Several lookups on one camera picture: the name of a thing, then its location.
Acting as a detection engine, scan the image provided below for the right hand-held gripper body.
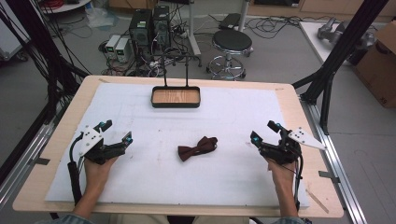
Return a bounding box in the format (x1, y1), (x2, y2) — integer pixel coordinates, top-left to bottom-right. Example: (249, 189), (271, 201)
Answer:
(261, 126), (327, 165)

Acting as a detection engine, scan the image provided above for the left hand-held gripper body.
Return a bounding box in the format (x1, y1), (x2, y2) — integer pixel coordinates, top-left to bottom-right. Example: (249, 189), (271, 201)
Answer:
(78, 125), (115, 166)

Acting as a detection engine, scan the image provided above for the person's right hand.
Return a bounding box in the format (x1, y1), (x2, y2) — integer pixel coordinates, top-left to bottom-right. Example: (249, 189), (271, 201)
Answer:
(266, 157), (297, 189)

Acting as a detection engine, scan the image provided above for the person's left hand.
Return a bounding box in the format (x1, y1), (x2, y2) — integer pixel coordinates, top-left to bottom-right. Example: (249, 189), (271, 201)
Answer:
(83, 156), (120, 189)

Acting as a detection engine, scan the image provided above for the thin wooden stick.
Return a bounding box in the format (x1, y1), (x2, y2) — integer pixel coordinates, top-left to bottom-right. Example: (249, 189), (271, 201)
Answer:
(305, 189), (330, 215)

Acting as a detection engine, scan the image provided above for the maroon bow tie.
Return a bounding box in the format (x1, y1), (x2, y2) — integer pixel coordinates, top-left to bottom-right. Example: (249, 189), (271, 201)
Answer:
(177, 135), (219, 162)

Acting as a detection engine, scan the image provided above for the white table mat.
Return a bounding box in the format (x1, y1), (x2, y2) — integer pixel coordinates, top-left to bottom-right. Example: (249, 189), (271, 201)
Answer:
(45, 82), (311, 208)

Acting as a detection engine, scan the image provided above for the person's denim sleeve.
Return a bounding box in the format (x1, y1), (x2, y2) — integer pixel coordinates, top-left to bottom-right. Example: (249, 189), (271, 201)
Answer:
(270, 216), (306, 224)
(33, 212), (95, 224)

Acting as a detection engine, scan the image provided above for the black stand with wooden tray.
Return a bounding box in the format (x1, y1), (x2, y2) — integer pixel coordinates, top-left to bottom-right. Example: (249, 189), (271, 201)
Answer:
(150, 52), (202, 109)

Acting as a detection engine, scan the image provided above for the white power supply unit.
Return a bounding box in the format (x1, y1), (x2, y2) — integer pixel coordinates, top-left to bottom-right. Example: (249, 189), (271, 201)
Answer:
(105, 34), (121, 59)
(114, 37), (131, 63)

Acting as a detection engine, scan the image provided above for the black round stool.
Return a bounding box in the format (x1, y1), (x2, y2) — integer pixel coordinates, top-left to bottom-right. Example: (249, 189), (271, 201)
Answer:
(205, 30), (254, 80)

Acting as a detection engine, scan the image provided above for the black computer tower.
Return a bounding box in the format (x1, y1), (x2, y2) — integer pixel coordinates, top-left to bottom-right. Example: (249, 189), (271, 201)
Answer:
(151, 5), (172, 49)
(128, 8), (154, 49)

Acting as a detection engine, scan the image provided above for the clear plastic bag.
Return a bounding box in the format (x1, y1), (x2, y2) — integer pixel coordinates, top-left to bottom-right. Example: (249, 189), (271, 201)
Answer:
(84, 5), (120, 30)

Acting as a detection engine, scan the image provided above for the grey device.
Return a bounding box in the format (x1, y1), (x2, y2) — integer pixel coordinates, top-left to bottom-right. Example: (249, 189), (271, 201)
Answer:
(317, 16), (347, 45)

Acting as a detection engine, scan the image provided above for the brown cardboard box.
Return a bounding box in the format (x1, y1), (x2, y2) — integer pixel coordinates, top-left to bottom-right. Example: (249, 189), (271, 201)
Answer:
(352, 21), (396, 109)

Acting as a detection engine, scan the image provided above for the black flat box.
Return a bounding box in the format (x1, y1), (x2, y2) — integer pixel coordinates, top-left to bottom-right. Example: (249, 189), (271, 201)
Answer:
(219, 12), (243, 31)

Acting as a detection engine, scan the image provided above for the white desk leg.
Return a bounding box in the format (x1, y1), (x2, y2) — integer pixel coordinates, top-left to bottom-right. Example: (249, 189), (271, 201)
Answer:
(186, 0), (203, 68)
(237, 0), (251, 32)

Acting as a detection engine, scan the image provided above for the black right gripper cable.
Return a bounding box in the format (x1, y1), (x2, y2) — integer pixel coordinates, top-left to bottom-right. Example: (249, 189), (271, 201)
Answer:
(292, 154), (304, 213)

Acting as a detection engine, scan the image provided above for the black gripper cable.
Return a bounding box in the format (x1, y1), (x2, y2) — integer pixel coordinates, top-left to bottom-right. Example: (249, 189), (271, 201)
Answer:
(292, 154), (304, 213)
(67, 133), (84, 207)

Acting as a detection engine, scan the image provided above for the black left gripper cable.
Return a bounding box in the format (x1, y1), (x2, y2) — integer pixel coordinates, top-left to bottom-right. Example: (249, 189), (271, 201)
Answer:
(67, 133), (84, 207)

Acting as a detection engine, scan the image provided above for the aluminium rail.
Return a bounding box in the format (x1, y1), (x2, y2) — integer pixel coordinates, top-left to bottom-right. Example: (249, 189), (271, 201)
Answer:
(0, 119), (59, 208)
(299, 98), (369, 224)

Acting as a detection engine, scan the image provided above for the tangle of floor cables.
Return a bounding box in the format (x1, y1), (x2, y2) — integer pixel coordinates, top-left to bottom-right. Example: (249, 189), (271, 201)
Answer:
(97, 40), (188, 78)

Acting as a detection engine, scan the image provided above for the black metal frame post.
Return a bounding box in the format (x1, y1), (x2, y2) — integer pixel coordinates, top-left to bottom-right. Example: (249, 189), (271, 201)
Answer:
(4, 0), (90, 124)
(291, 0), (390, 135)

